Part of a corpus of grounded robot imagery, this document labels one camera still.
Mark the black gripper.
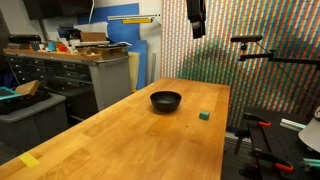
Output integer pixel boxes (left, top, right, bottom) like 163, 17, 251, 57
185, 0, 207, 40

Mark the green block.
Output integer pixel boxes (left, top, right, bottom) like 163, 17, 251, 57
198, 110, 211, 121

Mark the black bowl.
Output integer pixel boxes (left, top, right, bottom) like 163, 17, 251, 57
149, 90, 183, 113

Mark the tan cardboard block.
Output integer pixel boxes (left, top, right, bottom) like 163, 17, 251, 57
14, 79, 42, 97

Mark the yellow spirit level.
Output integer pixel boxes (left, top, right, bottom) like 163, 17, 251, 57
121, 17, 154, 25

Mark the blue board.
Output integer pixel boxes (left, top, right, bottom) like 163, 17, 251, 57
77, 2, 148, 91

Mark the beige foam board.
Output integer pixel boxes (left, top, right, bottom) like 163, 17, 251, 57
127, 51, 141, 93

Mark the perforated gray metal cabinet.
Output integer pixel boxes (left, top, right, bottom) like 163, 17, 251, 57
87, 55, 133, 112

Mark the brown cardboard box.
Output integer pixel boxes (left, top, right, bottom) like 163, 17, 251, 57
79, 31, 108, 43

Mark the aluminium extrusion bar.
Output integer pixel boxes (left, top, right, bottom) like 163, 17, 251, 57
279, 117, 307, 132

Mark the red small box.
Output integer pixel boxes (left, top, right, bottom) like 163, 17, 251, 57
55, 42, 68, 53

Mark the black breadboard table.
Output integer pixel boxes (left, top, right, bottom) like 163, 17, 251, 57
220, 106, 320, 180

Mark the black monitor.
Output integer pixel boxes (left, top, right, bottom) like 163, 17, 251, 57
22, 0, 95, 21

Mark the teal small box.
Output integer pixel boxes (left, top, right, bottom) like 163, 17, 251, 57
46, 41, 57, 52

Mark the wooden shelf board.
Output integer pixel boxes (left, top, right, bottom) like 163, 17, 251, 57
2, 47, 103, 62

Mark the white cone-shaped base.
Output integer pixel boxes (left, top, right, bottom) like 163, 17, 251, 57
297, 105, 320, 154

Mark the dark drawer cabinet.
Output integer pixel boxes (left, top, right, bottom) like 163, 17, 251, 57
5, 54, 93, 93

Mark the black flat device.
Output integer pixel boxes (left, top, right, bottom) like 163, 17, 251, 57
7, 33, 43, 45

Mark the black tray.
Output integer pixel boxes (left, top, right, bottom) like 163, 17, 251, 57
0, 89, 52, 115

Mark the gray plastic bin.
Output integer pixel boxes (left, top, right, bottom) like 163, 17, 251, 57
0, 92, 70, 152

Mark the teal tray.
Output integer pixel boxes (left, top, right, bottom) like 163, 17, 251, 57
0, 86, 23, 103

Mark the black camera on stand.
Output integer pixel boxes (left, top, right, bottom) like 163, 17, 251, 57
230, 34, 264, 44

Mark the white metal rail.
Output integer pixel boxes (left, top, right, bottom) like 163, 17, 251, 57
106, 13, 162, 21

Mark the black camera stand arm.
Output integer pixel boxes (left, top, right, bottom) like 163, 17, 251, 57
237, 42, 320, 70

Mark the black clamp with orange handle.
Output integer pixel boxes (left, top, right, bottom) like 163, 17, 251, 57
242, 112, 272, 129
249, 147, 295, 173

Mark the teal clamp handle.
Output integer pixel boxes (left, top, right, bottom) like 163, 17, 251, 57
300, 157, 320, 170

